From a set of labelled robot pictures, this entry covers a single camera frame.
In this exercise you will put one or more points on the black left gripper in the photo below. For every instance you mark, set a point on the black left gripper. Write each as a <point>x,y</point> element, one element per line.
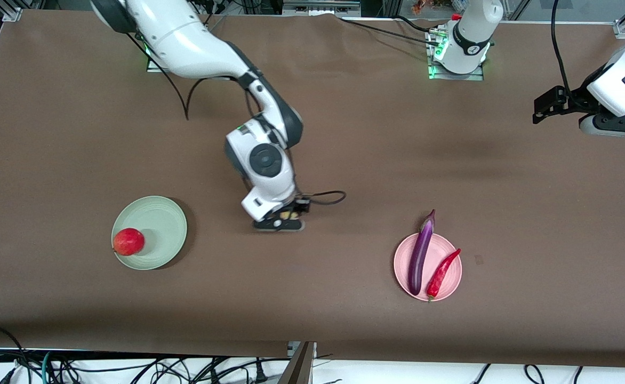
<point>573,101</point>

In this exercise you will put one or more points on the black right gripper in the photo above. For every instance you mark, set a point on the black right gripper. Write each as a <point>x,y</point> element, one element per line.
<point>297,207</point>

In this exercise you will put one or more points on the yellow pink peach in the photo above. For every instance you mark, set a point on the yellow pink peach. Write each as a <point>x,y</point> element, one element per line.
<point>290,215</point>

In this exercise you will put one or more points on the purple eggplant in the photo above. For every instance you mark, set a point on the purple eggplant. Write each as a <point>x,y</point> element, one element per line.
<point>418,261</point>

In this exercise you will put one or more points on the red chili pepper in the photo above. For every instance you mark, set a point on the red chili pepper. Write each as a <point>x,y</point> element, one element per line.
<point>439,274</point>

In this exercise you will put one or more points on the red pomegranate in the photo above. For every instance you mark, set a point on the red pomegranate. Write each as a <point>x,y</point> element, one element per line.
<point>128,241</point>

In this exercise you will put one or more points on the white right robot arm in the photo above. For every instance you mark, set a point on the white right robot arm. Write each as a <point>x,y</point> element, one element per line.
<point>184,42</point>

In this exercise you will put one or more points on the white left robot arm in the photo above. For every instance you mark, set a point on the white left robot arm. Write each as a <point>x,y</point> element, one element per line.
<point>470,37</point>

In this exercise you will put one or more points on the brown table cloth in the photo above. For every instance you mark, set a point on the brown table cloth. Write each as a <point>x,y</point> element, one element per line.
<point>291,293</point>

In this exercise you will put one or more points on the pale green plate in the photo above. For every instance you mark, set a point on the pale green plate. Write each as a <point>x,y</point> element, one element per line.
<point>158,224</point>

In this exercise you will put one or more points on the orange toy clutter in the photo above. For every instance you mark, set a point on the orange toy clutter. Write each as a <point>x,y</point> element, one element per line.
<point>422,6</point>

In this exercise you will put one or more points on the pink plate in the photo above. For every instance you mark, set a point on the pink plate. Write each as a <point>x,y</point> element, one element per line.
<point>451,282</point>

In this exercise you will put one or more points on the white lower sheet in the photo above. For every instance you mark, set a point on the white lower sheet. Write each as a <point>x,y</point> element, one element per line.
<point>398,373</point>

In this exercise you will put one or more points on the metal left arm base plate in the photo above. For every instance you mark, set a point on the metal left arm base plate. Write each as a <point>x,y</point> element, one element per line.
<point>472,77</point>

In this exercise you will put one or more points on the brown wooden post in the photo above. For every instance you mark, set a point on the brown wooden post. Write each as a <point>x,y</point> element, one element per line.
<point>299,368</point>

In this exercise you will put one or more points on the aluminium frame bar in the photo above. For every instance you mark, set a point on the aluminium frame bar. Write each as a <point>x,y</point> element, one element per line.
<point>318,8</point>

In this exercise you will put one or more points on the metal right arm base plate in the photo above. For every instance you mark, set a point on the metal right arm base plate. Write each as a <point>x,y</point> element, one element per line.
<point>152,68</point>

